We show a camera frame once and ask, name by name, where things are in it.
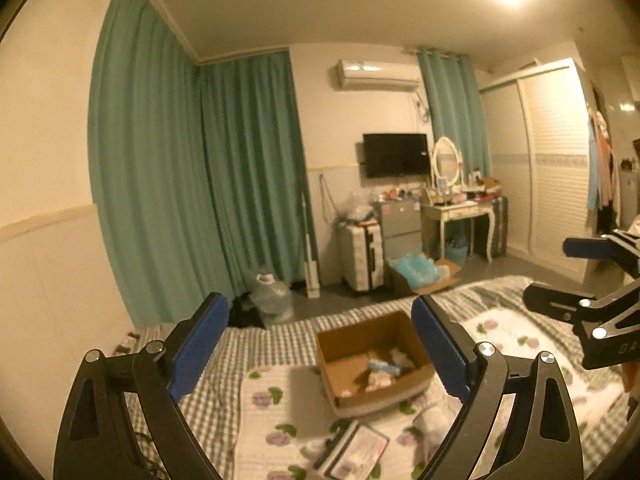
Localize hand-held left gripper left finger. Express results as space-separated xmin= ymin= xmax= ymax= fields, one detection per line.
xmin=52 ymin=291 xmax=231 ymax=480

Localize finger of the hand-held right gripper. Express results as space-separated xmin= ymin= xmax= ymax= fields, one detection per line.
xmin=522 ymin=282 xmax=640 ymax=342
xmin=562 ymin=229 xmax=640 ymax=277

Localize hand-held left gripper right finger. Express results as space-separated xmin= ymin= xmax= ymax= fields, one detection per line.
xmin=410 ymin=294 xmax=586 ymax=480

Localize brown cardboard box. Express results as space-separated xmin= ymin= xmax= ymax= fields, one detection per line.
xmin=314 ymin=309 xmax=437 ymax=419

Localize white crumpled tissue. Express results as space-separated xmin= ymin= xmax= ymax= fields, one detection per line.
xmin=389 ymin=347 xmax=417 ymax=369

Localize black bag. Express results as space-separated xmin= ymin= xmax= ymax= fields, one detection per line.
xmin=227 ymin=294 xmax=266 ymax=329

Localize blue and white packet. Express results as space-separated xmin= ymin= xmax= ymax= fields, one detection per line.
xmin=367 ymin=357 xmax=404 ymax=376

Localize open floor cardboard box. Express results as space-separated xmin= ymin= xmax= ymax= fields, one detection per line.
xmin=387 ymin=257 xmax=464 ymax=299

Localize hanging clothes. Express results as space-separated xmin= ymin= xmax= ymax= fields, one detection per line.
xmin=584 ymin=107 xmax=624 ymax=227

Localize white sliding wardrobe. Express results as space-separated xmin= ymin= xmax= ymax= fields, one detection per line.
xmin=478 ymin=58 xmax=594 ymax=282

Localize blue plastic bags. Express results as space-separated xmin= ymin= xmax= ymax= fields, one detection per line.
xmin=391 ymin=253 xmax=439 ymax=289

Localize clear water jug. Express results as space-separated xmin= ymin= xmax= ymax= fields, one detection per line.
xmin=249 ymin=272 xmax=295 ymax=326

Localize dark striped suitcase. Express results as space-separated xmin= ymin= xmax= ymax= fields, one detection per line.
xmin=487 ymin=195 xmax=510 ymax=256

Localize floral quilt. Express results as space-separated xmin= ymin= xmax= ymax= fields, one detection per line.
xmin=235 ymin=305 xmax=632 ymax=480

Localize white suitcase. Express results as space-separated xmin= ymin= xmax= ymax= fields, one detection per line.
xmin=339 ymin=222 xmax=386 ymax=292

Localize grey small fridge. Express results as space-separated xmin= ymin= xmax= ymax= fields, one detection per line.
xmin=372 ymin=199 xmax=426 ymax=266

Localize white dressing table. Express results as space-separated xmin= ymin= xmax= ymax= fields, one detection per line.
xmin=419 ymin=194 xmax=502 ymax=264

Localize white floor mop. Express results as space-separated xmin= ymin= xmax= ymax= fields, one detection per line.
xmin=299 ymin=189 xmax=321 ymax=300

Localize clear plastic bag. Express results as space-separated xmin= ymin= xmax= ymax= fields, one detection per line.
xmin=342 ymin=190 xmax=376 ymax=226

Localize white oval vanity mirror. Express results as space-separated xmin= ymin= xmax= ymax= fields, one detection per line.
xmin=429 ymin=135 xmax=464 ymax=192

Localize teal corner curtain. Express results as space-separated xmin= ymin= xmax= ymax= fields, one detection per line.
xmin=199 ymin=50 xmax=319 ymax=287

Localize wide teal curtain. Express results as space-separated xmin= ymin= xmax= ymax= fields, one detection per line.
xmin=87 ymin=0 xmax=242 ymax=329

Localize narrow teal curtain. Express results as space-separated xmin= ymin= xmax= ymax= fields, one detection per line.
xmin=416 ymin=47 xmax=494 ymax=177

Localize white air conditioner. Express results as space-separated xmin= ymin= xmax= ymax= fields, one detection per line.
xmin=335 ymin=58 xmax=422 ymax=92

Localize black wall television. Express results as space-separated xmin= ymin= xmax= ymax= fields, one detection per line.
xmin=362 ymin=132 xmax=431 ymax=179

